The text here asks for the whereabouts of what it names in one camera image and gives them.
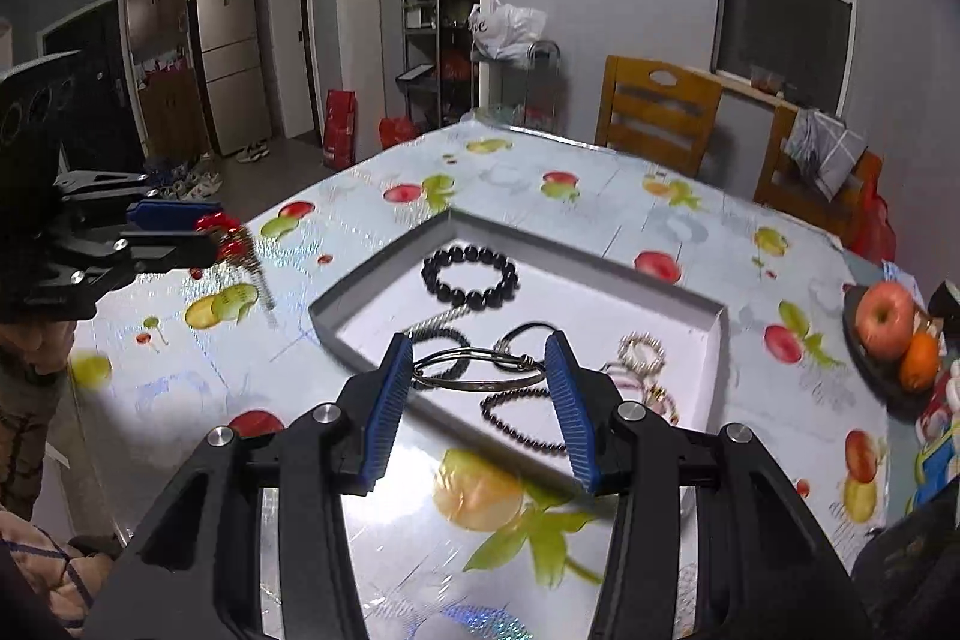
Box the pink string bracelet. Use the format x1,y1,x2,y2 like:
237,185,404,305
604,362,680,423

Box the metal shelf rack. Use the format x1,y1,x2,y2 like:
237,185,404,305
401,0,481,127

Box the red plastic bag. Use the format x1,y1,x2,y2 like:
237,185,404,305
379,115,421,150

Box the grey checked cloth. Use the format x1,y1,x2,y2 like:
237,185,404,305
784,107,867,202

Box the wooden chair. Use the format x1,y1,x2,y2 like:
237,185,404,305
754,100,886,244
596,55,725,180

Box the red bead bracelet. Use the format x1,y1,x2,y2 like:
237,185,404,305
193,214,277,319

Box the black fruit plate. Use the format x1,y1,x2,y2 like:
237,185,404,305
841,284,938,420

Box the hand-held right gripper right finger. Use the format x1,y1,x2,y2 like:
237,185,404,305
544,332,875,640

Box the round pearl hair clip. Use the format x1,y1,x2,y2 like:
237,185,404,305
616,332,667,378

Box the silver bangle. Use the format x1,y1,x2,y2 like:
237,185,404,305
411,346,548,395

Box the straight pearl hairpin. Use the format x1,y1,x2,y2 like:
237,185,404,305
407,304,472,337

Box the red paper bag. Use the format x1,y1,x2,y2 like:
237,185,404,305
322,89,357,169

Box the large black bead bracelet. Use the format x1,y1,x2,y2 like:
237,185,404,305
421,244,520,310

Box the silver refrigerator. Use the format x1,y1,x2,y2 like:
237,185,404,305
187,0,272,157

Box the small dark bead bracelet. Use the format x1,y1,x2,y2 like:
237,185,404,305
480,385,571,457

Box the person's quilted clothing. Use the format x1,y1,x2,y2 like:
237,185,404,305
0,509,113,637

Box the grey cardboard box tray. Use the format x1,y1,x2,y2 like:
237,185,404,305
309,206,730,453

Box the thin black loop bracelet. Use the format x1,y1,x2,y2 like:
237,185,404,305
495,321,560,360

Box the black cord bracelet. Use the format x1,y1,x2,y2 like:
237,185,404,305
409,326,472,386

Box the orange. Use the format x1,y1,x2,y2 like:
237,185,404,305
898,332,942,393

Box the black bag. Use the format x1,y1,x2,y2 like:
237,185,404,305
851,482,960,640

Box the fruit printed tablecloth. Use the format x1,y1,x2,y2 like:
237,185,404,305
67,111,931,640

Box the white bottle blue label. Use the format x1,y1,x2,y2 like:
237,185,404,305
911,359,960,513

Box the wire rack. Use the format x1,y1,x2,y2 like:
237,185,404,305
480,40,560,135

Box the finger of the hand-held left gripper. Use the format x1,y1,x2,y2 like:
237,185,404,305
19,230,220,320
54,171,224,233

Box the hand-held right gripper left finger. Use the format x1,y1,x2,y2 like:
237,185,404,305
79,332,415,640

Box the white plastic bag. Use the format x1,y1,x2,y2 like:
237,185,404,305
469,1,548,64

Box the pile of shoes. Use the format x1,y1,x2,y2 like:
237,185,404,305
146,137,271,202

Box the red apple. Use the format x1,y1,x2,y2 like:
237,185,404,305
855,281,916,362

